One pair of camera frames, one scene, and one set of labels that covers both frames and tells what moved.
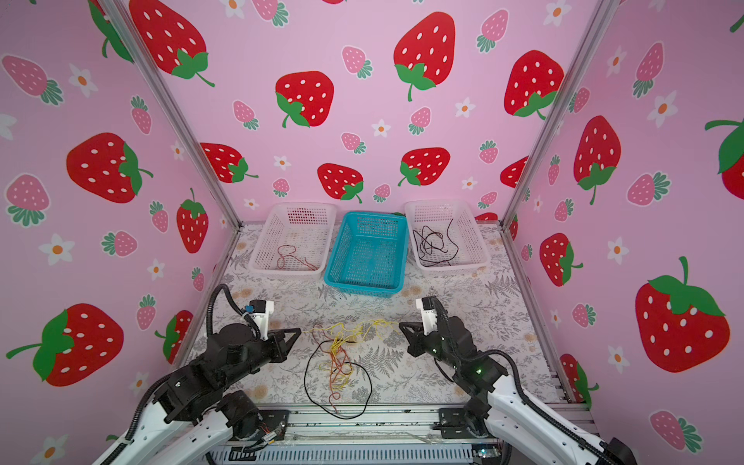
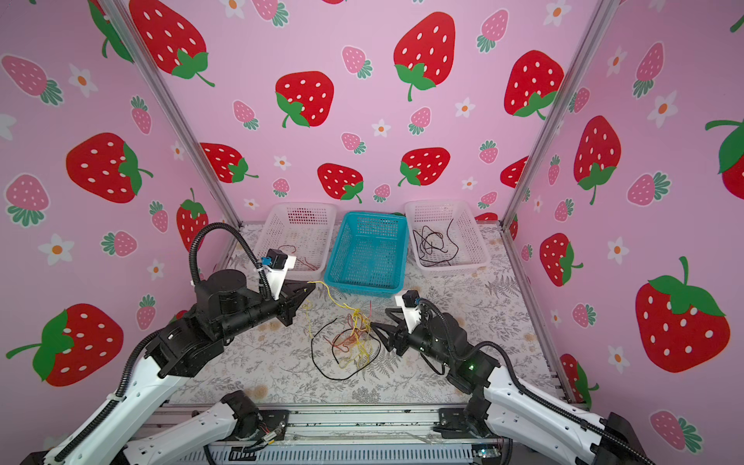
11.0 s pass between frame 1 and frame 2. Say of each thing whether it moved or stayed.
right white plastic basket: stayed
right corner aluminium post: stayed
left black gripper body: moved
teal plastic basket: stayed
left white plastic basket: stayed
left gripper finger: moved
